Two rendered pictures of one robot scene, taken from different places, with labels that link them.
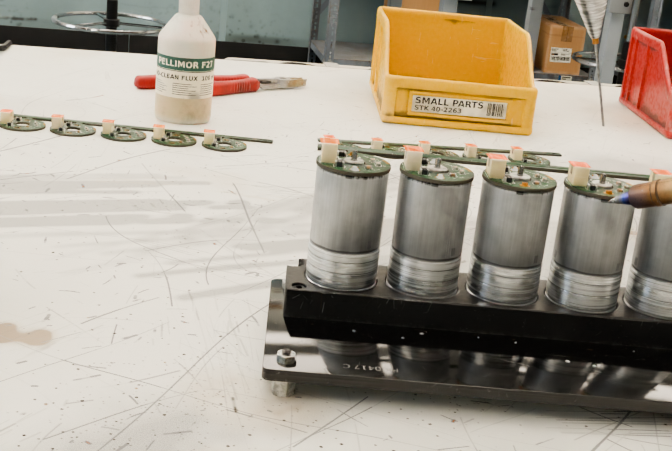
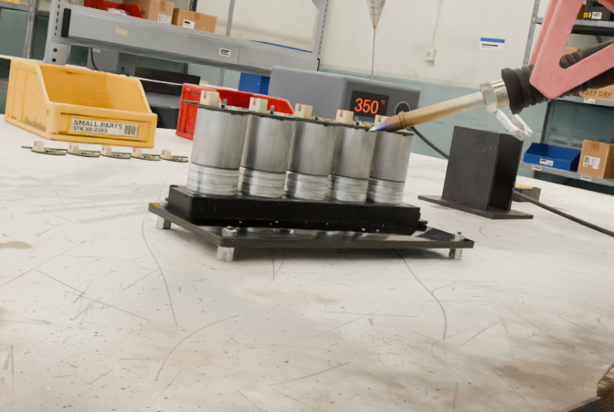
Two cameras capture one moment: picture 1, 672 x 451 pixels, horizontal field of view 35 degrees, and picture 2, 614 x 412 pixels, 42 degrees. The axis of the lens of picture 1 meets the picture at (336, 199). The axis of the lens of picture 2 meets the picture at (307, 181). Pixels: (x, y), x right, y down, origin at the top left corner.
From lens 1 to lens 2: 0.20 m
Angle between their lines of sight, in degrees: 36
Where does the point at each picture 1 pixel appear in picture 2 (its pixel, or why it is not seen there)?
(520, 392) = (363, 241)
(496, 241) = (311, 159)
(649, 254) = (382, 165)
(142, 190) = not seen: outside the picture
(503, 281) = (314, 185)
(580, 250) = (353, 163)
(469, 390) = (338, 243)
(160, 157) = not seen: outside the picture
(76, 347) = (57, 248)
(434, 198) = (280, 129)
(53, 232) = not seen: outside the picture
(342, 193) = (227, 125)
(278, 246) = (96, 197)
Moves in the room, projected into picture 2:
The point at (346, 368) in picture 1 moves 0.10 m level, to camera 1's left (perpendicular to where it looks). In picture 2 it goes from (267, 236) to (37, 229)
